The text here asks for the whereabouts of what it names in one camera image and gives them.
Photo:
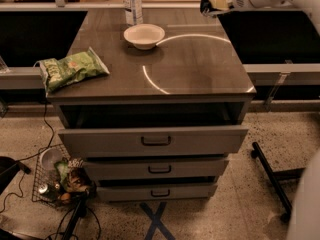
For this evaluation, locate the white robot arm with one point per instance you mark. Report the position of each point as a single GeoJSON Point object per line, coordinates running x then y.
{"type": "Point", "coordinates": [305, 216]}

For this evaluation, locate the green jalapeno chip bag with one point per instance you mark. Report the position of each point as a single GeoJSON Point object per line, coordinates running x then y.
{"type": "Point", "coordinates": [72, 69]}

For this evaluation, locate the snack bag in basket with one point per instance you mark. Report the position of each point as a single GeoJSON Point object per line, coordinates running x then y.
{"type": "Point", "coordinates": [73, 177]}

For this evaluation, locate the white bowl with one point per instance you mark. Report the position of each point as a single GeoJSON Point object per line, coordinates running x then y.
{"type": "Point", "coordinates": [144, 36]}

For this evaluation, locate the clear plastic water bottle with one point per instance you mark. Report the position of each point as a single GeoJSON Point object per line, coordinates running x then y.
{"type": "Point", "coordinates": [133, 12]}

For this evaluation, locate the grey drawer cabinet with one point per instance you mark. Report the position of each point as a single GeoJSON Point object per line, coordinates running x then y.
{"type": "Point", "coordinates": [192, 78]}

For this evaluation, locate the top grey drawer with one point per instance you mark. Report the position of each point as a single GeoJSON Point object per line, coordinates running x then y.
{"type": "Point", "coordinates": [155, 142]}

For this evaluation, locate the grey drawer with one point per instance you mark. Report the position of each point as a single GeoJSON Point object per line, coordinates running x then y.
{"type": "Point", "coordinates": [155, 169]}
{"type": "Point", "coordinates": [155, 142]}
{"type": "Point", "coordinates": [153, 192]}

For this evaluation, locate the black chair base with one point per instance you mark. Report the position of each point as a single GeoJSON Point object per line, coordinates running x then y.
{"type": "Point", "coordinates": [276, 177]}

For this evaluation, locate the middle grey drawer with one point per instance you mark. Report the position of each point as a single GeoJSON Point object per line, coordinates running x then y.
{"type": "Point", "coordinates": [155, 169]}

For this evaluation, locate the bottom grey drawer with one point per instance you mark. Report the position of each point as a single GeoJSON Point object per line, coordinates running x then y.
{"type": "Point", "coordinates": [153, 192]}

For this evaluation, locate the silver cup in basket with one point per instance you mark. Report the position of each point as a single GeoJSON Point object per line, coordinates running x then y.
{"type": "Point", "coordinates": [49, 158]}

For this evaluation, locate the black tripod stand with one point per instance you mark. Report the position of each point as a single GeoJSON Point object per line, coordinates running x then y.
{"type": "Point", "coordinates": [79, 211]}

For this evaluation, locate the wire basket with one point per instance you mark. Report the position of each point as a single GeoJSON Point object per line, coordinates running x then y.
{"type": "Point", "coordinates": [48, 190]}

